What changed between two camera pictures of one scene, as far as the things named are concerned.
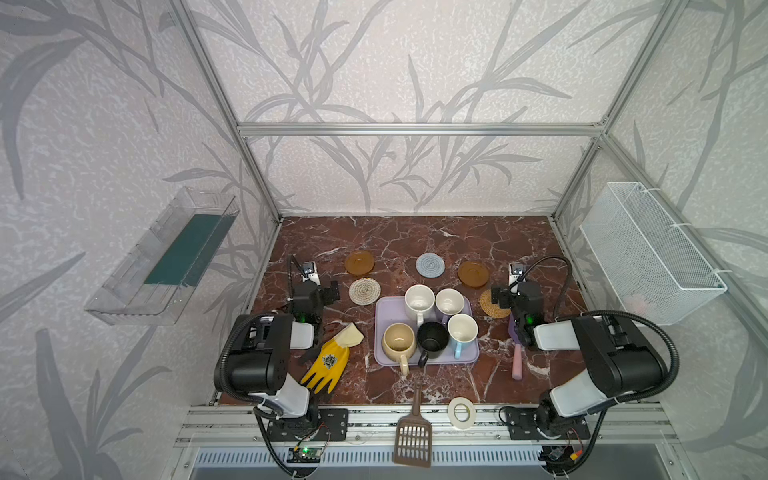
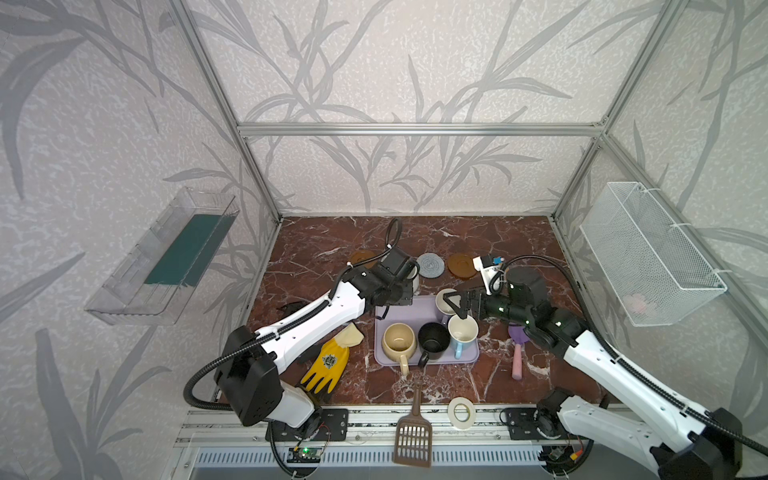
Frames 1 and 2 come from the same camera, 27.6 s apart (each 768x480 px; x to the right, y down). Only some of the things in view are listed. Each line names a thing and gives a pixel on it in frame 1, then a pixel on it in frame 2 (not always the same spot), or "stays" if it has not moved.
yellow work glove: [333, 358] stays
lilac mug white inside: [449, 301] stays
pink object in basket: [636, 303] stays
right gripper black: [520, 294] -> [477, 303]
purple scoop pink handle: [517, 365] stays
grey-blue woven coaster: [430, 265] stays
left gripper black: [308, 293] -> [398, 291]
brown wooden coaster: [473, 274] -> [461, 266]
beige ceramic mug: [399, 342] stays
